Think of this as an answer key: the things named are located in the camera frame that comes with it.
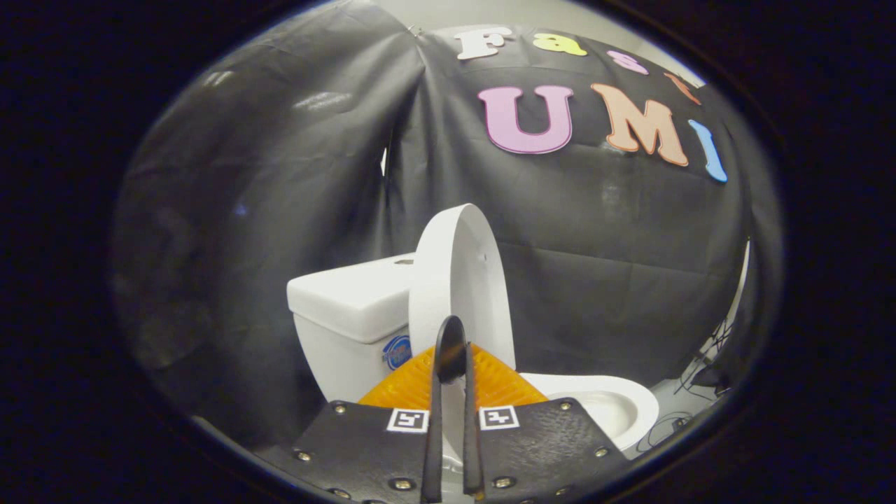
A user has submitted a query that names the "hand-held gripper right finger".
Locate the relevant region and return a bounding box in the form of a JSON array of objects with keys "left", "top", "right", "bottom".
[{"left": 451, "top": 315, "right": 629, "bottom": 504}]

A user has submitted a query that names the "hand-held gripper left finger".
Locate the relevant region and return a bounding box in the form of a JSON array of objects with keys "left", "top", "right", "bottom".
[{"left": 293, "top": 315, "right": 454, "bottom": 504}]

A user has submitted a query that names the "white toilet lid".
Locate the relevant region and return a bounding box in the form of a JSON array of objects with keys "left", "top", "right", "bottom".
[{"left": 408, "top": 203, "right": 517, "bottom": 466}]

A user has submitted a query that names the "white ceramic toilet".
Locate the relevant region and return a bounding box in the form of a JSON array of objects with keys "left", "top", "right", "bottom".
[{"left": 287, "top": 253, "right": 660, "bottom": 454}]

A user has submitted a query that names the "black tripod stand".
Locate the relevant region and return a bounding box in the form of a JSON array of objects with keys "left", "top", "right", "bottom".
[{"left": 675, "top": 241, "right": 751, "bottom": 394}]

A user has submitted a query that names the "black backdrop cloth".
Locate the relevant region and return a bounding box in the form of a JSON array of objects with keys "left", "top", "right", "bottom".
[{"left": 112, "top": 3, "right": 781, "bottom": 452}]

